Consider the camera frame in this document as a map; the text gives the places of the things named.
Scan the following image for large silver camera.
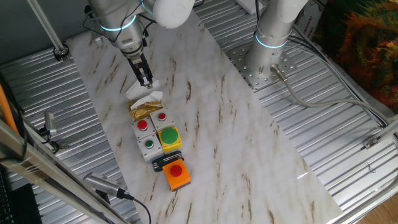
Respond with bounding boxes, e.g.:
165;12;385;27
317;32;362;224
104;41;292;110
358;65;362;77
83;171;127;200

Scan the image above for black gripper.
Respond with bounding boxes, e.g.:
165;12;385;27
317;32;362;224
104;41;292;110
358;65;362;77
127;53;155;90

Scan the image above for folded white napkin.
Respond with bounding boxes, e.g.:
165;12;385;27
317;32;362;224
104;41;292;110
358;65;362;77
124;80;156;101

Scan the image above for marble pattern table mat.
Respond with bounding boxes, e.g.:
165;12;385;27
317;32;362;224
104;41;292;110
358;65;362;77
65;0;343;224

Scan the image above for white printed cardboard box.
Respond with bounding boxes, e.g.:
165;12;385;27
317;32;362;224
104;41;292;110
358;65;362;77
294;0;327;42

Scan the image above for black camera cable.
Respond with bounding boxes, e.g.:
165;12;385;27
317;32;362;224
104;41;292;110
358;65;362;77
116;189;152;224

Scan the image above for black hex key set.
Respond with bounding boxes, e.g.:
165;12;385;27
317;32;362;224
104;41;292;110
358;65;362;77
151;150;185;173

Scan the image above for grey box green button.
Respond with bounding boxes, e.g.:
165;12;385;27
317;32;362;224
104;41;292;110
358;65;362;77
136;133;165;163

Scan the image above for colourful patterned cloth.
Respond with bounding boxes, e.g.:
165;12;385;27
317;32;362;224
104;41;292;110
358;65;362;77
312;0;398;114

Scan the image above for gold tissue pack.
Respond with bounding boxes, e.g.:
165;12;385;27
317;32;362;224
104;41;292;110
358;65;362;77
127;98;164;123

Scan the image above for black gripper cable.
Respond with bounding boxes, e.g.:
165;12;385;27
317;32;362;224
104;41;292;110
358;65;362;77
81;0;150;45

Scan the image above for yellow box green mushroom button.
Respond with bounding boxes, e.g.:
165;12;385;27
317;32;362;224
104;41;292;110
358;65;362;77
157;125;183;154

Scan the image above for orange box red button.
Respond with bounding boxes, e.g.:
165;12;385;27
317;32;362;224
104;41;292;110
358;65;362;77
161;158;192;192

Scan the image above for grey box red mushroom button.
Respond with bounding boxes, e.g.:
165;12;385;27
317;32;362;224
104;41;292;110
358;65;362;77
131;116;157;141

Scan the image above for aluminium camera pole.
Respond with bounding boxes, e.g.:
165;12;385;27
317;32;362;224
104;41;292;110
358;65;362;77
25;0;72;63

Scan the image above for black keyboard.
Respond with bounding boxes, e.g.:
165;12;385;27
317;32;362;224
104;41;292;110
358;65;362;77
0;167;16;224

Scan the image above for silver robot mounting plate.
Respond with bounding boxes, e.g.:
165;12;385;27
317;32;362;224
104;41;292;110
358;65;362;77
224;41;299;91

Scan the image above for grey box small red button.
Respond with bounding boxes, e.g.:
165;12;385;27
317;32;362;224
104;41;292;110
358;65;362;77
149;107;177;132

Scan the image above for small silver camera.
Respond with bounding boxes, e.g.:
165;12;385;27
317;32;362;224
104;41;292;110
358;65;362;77
44;111;58;136

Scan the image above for aluminium frame beam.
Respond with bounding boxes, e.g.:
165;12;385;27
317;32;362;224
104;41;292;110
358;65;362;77
0;118;131;224

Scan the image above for black flat device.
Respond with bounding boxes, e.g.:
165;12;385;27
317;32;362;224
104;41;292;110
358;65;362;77
11;182;44;224

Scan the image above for camera clamp stand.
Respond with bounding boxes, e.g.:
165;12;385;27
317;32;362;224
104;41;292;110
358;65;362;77
37;126;70;156

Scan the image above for orange tube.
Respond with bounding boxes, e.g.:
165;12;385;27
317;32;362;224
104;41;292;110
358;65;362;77
0;83;20;135

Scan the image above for thick grey cable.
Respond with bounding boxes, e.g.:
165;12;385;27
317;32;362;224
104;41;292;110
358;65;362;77
269;63;393;124

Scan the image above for aluminium profile with bracket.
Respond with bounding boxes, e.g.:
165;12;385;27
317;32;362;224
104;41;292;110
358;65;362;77
361;119;398;151

